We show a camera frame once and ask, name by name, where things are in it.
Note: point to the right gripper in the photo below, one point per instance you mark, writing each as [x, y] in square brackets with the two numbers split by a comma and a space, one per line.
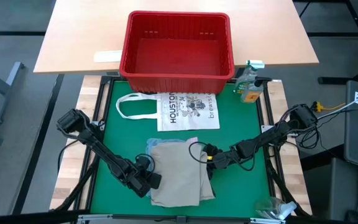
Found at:
[224, 158]

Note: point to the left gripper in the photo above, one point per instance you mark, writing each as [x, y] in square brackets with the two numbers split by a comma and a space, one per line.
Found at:
[138, 180]

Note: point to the light blue towel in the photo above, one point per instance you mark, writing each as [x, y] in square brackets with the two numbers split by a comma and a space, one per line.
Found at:
[157, 142]

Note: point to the tan garment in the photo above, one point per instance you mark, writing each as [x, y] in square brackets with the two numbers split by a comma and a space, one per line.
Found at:
[179, 174]

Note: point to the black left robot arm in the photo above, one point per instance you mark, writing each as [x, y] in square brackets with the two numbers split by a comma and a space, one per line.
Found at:
[98, 149]

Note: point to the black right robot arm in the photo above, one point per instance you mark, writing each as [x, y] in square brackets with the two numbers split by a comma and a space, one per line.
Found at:
[278, 130]

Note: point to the red plastic laundry bin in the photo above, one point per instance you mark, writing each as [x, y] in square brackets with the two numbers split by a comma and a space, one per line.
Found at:
[179, 84]

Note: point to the green table mat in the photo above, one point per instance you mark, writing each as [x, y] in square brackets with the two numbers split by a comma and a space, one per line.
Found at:
[123, 140]

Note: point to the cream printed tote bag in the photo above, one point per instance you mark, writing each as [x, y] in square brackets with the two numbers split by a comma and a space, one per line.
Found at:
[185, 109]

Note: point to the pump bottle with orange label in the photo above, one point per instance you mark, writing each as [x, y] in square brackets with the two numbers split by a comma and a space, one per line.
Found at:
[251, 95]

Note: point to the clear plastic spray bottle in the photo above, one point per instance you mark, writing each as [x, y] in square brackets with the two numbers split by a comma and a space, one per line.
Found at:
[275, 208]

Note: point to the spray bottle with green label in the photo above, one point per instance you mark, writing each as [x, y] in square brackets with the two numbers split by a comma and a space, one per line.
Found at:
[244, 81]

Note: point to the white paper label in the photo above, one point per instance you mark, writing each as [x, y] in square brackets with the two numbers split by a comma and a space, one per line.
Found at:
[107, 56]

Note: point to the light wooden table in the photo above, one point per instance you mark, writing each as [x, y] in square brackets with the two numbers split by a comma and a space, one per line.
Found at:
[82, 31]

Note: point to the grey metal table leg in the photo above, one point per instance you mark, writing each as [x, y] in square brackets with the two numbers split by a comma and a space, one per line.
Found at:
[6, 93]

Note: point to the black aluminium table frame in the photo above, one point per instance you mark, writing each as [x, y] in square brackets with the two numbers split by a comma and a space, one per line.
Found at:
[151, 217]

